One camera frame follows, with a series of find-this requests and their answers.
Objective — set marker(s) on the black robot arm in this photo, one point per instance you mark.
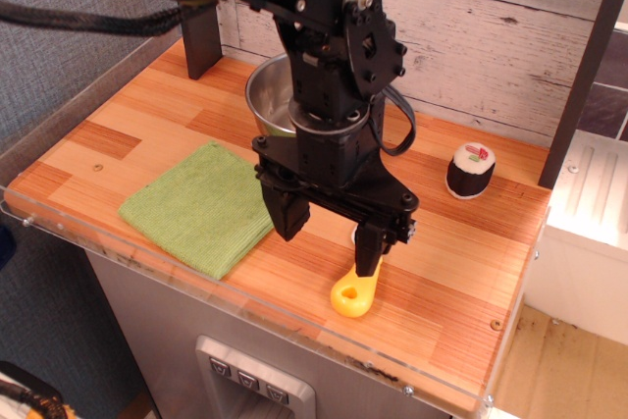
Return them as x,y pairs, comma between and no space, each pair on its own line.
343,57

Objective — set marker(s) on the yellow black object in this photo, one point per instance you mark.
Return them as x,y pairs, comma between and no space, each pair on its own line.
24,395

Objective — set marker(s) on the green towel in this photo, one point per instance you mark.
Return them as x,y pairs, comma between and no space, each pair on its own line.
207,211

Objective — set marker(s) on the yellow handled toy knife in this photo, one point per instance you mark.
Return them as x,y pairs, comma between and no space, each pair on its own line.
352,296

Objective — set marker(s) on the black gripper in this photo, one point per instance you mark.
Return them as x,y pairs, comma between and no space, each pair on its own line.
341,170

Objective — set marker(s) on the grey cabinet with dispenser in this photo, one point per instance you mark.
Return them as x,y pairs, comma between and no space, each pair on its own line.
200,361

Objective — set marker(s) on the plush sushi roll toy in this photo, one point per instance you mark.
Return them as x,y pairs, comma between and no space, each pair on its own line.
470,170

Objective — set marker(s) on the dark grey left post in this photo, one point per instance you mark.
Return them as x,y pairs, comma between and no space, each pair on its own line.
202,42

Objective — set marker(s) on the stainless steel bowl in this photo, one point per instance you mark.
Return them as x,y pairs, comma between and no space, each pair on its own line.
268,93

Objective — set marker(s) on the dark grey post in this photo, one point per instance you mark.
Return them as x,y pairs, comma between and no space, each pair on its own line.
600,36
202,42

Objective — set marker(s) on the clear acrylic table guard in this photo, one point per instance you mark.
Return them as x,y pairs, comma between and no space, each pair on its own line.
446,303

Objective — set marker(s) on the dark grey right post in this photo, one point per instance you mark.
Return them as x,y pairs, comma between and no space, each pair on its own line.
600,36

